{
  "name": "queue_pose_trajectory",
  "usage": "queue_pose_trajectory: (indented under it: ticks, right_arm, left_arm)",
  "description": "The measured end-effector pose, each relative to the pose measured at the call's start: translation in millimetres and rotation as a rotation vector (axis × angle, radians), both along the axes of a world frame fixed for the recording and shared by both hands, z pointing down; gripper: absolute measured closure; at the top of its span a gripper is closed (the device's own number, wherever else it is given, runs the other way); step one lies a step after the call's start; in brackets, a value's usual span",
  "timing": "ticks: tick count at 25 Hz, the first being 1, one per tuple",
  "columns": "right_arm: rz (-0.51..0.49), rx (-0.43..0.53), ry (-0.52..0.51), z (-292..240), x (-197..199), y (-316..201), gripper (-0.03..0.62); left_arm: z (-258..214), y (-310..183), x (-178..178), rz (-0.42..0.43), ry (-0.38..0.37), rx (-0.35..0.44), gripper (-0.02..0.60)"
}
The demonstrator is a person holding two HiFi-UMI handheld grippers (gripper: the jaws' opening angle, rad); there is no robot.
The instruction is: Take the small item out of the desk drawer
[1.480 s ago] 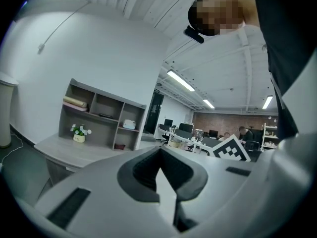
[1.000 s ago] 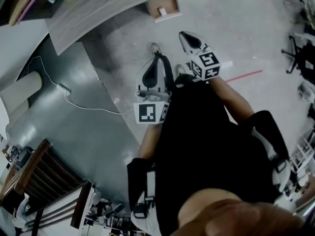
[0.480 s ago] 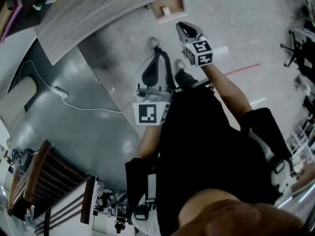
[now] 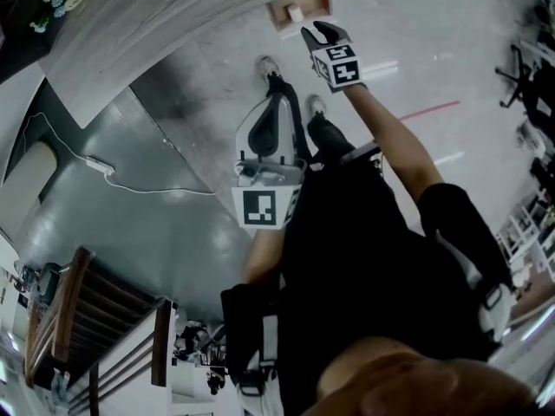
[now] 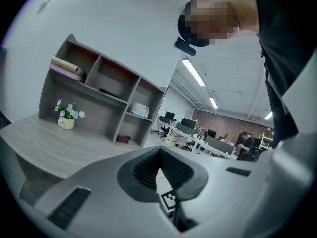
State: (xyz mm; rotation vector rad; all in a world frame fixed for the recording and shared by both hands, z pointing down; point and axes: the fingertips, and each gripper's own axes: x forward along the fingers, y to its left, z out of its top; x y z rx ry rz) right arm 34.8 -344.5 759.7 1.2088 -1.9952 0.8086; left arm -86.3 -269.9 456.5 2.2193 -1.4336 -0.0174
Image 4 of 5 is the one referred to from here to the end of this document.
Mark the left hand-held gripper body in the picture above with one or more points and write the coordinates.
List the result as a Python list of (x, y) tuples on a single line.
[(269, 197)]

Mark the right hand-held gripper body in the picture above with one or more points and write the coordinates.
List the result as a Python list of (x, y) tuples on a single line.
[(342, 67)]

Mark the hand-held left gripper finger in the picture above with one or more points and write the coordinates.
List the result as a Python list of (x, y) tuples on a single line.
[(249, 139), (286, 137)]

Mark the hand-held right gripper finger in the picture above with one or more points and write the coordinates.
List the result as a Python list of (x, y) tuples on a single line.
[(331, 33), (310, 39)]

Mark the small white block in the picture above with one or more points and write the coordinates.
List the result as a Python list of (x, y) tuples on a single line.
[(296, 13)]

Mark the small wooden box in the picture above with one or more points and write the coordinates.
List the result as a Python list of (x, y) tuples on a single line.
[(314, 4)]

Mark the person's left forearm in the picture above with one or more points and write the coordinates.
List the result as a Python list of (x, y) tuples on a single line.
[(264, 254)]

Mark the person's right forearm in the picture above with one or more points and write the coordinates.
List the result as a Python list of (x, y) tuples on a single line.
[(390, 141)]

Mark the person's black trousers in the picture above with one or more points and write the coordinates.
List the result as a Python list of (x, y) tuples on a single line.
[(329, 139)]

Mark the person's right white shoe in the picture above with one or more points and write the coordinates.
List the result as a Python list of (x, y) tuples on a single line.
[(315, 104)]

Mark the person's white shoe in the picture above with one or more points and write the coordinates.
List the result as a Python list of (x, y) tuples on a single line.
[(269, 65), (315, 104)]

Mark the person's left white shoe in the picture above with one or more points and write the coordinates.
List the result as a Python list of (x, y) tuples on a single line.
[(269, 65)]

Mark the person's dark shirt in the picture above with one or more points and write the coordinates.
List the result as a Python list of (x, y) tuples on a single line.
[(368, 254)]

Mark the white power strip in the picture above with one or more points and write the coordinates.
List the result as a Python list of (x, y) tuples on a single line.
[(99, 165)]

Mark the black office chair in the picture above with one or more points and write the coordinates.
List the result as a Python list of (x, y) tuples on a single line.
[(526, 80)]

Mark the wooden chair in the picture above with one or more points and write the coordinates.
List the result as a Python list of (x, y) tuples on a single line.
[(99, 319)]

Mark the white rounded pillar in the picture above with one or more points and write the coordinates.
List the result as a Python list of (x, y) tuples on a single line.
[(26, 184)]

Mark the person's face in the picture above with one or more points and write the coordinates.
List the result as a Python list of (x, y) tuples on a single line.
[(425, 384)]

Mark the white shelf rack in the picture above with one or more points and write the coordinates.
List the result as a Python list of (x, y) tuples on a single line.
[(526, 236)]

